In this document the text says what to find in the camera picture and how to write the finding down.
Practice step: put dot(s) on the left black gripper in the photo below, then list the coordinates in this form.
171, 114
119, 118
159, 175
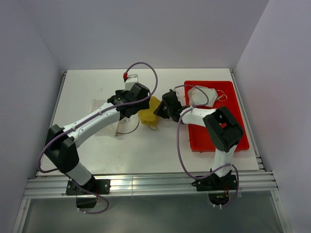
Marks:
144, 105

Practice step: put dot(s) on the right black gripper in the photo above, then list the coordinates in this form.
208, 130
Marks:
159, 111

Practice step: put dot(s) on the yellow bra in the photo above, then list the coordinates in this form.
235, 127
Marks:
147, 116

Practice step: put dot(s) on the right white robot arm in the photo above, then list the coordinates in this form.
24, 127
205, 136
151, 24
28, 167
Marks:
222, 127

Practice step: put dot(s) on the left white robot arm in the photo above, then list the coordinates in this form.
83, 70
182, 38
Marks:
62, 142

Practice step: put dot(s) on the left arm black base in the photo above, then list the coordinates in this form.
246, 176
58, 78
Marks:
90, 194

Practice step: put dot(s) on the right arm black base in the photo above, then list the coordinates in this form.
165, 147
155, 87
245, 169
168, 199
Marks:
217, 188

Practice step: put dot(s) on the white folded bra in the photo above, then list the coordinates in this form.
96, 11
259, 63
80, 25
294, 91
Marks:
205, 96

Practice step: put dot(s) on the red plastic tray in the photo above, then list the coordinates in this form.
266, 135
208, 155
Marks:
199, 137

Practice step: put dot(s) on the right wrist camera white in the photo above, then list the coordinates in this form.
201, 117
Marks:
175, 91

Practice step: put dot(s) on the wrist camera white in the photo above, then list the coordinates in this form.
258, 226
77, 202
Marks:
129, 80
175, 91

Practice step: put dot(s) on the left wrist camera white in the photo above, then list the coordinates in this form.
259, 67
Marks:
129, 80

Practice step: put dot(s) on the aluminium rail frame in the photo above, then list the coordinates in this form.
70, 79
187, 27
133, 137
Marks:
156, 203

